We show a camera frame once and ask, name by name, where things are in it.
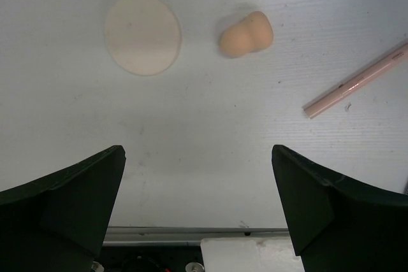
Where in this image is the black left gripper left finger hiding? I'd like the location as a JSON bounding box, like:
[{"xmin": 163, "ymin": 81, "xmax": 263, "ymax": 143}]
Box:
[{"xmin": 1, "ymin": 145, "xmax": 126, "ymax": 271}]

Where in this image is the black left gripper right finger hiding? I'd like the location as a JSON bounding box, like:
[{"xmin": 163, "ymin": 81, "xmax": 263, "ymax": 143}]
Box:
[{"xmin": 272, "ymin": 145, "xmax": 407, "ymax": 271}]

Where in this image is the peach makeup sponge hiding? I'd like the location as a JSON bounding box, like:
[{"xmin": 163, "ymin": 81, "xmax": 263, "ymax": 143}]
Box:
[{"xmin": 219, "ymin": 11, "xmax": 274, "ymax": 58}]

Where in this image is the beige pink pencil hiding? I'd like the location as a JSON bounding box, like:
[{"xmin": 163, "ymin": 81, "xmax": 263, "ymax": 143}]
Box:
[{"xmin": 303, "ymin": 39, "xmax": 407, "ymax": 119}]

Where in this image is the round beige powder puff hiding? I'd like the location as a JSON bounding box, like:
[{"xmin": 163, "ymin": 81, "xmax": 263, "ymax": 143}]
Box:
[{"xmin": 104, "ymin": 0, "xmax": 182, "ymax": 76}]

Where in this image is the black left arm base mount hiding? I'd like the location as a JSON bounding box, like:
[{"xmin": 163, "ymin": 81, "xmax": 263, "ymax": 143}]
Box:
[{"xmin": 95, "ymin": 245, "xmax": 204, "ymax": 271}]

